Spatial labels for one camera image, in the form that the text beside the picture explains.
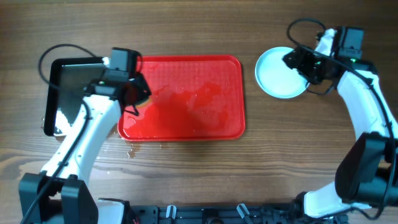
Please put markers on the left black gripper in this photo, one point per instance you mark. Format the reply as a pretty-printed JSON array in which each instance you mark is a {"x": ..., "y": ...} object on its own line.
[{"x": 137, "y": 93}]

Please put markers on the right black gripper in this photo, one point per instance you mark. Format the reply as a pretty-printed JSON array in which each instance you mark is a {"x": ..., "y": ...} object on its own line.
[{"x": 299, "y": 56}]

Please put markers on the green orange sponge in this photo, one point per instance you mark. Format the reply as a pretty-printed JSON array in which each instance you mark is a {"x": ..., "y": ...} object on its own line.
[{"x": 145, "y": 103}]

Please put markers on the pale blue plate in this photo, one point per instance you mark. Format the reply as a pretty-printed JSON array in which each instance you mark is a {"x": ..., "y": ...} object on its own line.
[{"x": 277, "y": 79}]

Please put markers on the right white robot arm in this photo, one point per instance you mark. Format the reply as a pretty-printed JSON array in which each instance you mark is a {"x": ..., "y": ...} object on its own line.
[{"x": 367, "y": 176}]

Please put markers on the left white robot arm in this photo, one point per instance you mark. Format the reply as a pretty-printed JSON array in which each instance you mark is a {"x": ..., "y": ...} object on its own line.
[{"x": 59, "y": 192}]

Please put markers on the red plastic tray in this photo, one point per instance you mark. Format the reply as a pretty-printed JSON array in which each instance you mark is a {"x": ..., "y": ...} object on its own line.
[{"x": 194, "y": 97}]

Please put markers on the black water tray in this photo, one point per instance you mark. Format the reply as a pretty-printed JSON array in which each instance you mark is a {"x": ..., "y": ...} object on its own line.
[{"x": 73, "y": 75}]

